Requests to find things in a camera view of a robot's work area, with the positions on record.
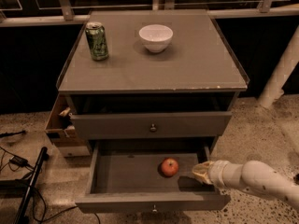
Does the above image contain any red apple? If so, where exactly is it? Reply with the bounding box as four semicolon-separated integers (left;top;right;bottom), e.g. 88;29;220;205
161;158;179;177

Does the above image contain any cardboard box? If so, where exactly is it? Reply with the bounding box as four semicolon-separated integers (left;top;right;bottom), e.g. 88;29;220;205
45;95;91;158

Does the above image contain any green soda can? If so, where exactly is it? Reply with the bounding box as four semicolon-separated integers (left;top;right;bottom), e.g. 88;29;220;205
85;22;108;61

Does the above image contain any white ceramic bowl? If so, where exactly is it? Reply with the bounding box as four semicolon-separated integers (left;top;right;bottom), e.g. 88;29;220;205
138;24;174;53

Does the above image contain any black floor cable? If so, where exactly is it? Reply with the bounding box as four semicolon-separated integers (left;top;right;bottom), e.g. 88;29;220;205
0;129;102;224

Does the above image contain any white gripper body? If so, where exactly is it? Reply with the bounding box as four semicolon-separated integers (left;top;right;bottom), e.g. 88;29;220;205
207;161;229;189

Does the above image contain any grey open middle drawer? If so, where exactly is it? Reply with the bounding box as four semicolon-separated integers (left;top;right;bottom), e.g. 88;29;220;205
76;138;230;213

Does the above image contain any metal window railing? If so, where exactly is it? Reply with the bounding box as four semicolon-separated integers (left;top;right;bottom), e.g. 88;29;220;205
0;0;299;26

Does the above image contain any grey top drawer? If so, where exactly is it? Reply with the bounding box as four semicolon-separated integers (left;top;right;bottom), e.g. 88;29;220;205
71;111;232;140

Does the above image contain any black power adapter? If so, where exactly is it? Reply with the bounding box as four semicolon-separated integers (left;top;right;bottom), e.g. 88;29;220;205
9;156;28;167

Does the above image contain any white diagonal pipe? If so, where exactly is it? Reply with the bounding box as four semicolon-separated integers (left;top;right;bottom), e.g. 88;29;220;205
258;26;299;108

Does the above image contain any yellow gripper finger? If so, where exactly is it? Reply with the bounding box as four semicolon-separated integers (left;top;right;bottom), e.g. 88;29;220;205
192;161;213;185

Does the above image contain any black pole on floor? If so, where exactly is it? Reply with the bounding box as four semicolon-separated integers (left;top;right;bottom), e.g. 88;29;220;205
13;147;49;224

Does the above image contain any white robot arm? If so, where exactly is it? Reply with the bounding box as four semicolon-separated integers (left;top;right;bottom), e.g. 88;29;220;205
192;160;299;211

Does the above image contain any grey drawer cabinet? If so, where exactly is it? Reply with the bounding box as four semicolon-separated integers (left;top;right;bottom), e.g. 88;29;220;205
58;9;249;147

